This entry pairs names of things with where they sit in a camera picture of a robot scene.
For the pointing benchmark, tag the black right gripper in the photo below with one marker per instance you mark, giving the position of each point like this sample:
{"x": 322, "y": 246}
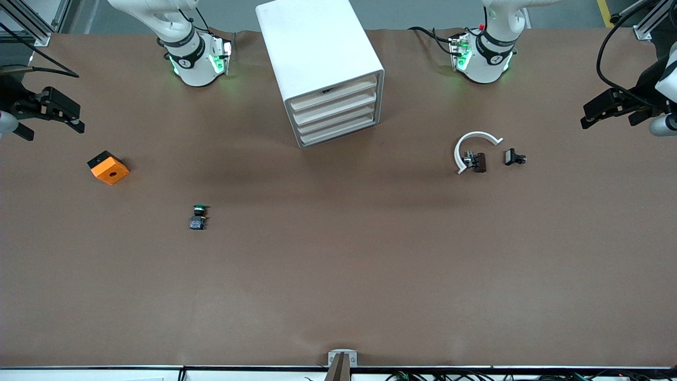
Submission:
{"x": 11, "y": 97}

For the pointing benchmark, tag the white curved plastic bracket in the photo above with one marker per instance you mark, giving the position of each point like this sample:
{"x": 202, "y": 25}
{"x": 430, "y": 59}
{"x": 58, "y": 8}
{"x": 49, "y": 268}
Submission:
{"x": 461, "y": 145}

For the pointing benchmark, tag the aluminium frame profile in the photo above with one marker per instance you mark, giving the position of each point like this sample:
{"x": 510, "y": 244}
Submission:
{"x": 37, "y": 32}
{"x": 648, "y": 24}

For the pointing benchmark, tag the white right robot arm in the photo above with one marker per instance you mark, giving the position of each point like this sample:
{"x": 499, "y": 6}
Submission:
{"x": 193, "y": 66}

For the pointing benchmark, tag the green push button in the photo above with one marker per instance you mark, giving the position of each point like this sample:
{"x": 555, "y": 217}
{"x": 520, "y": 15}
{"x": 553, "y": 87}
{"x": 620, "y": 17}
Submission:
{"x": 198, "y": 222}

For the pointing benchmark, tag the brown table cover sheet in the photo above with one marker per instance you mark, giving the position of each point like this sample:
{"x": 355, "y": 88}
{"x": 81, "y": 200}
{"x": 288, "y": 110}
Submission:
{"x": 338, "y": 264}

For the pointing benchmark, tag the small brown black component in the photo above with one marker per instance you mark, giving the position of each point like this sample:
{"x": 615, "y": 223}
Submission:
{"x": 478, "y": 162}

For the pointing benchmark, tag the grey metal bracket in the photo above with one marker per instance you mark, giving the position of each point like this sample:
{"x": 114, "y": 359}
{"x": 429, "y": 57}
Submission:
{"x": 342, "y": 359}

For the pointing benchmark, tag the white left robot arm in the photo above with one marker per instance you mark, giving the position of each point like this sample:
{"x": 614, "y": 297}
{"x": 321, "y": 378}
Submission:
{"x": 484, "y": 63}

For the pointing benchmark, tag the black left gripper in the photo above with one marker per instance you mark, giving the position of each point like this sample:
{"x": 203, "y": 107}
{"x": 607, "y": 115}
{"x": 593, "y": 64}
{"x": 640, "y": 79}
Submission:
{"x": 643, "y": 91}

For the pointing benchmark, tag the white table edge rail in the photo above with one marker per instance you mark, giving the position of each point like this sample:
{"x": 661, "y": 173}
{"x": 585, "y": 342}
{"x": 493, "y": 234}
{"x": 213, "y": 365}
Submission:
{"x": 79, "y": 374}

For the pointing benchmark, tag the orange block with hole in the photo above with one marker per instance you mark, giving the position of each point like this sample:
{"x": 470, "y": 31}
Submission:
{"x": 110, "y": 170}

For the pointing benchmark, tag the small black clip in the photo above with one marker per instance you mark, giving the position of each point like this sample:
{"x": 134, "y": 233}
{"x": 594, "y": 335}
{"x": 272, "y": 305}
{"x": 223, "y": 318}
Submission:
{"x": 511, "y": 156}

